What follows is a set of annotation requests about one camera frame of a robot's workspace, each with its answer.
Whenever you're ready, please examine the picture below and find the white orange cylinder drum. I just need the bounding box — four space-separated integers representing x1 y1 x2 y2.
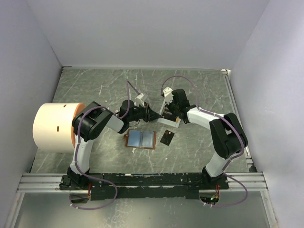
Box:
32 103 86 153

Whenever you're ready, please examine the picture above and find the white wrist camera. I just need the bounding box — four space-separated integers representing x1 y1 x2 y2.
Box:
135 93 148 107
162 87 173 105

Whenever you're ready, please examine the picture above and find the aluminium front rail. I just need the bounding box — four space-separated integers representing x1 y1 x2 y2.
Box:
17 172 268 193

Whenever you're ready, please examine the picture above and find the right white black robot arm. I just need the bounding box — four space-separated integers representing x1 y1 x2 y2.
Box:
162 87 248 189

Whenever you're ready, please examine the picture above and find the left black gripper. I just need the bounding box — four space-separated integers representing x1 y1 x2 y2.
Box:
128 102 162 123

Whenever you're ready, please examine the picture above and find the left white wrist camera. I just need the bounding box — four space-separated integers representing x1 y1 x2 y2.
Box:
135 93 148 107

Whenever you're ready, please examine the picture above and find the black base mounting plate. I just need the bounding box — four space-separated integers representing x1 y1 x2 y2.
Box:
59 172 228 200

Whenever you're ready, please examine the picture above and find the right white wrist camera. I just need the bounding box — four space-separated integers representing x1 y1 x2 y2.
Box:
162 87 173 105

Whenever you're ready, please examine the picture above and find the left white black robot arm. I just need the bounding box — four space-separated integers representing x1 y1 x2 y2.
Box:
67 100 161 190

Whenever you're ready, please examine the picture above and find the purple cable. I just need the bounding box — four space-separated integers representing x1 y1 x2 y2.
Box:
75 80 141 181
161 76 245 171

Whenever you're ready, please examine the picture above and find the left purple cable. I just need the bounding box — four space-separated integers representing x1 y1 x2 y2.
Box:
75 80 141 181

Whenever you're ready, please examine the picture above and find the aluminium rail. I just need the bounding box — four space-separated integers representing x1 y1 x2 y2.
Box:
17 172 268 193
221 69 257 172

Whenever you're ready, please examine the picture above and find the aluminium right side rail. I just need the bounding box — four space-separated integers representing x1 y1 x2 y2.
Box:
221 69 257 172

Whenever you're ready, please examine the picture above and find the black card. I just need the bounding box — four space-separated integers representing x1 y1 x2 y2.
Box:
160 130 175 146

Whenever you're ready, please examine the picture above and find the brown leather card holder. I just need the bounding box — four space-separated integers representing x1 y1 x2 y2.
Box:
124 130 156 150

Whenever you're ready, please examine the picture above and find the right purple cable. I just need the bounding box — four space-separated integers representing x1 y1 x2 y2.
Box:
161 76 245 171

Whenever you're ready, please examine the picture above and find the white card tray box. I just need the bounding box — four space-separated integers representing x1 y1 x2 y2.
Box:
157 102 181 128

